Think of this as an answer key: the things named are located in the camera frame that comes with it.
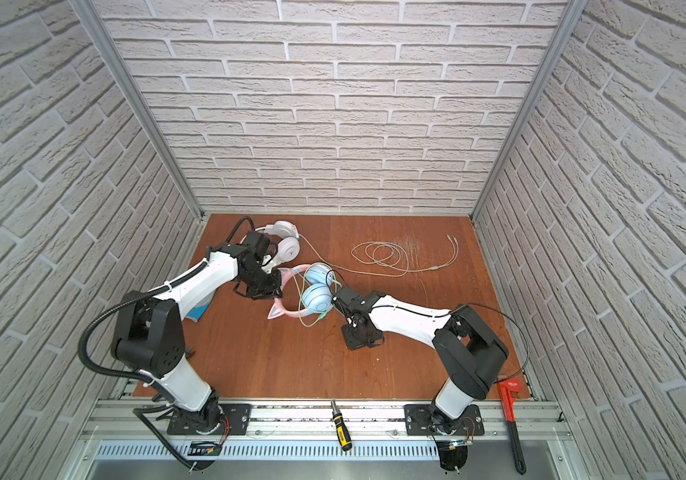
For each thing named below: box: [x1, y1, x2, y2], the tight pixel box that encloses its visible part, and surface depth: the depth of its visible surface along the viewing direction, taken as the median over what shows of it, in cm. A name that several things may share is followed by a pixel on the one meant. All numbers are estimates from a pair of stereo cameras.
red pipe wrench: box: [498, 378, 527, 475], surface depth 73 cm
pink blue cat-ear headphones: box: [268, 262, 334, 319], surface depth 82 cm
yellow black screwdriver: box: [330, 400, 353, 452], surface depth 72 cm
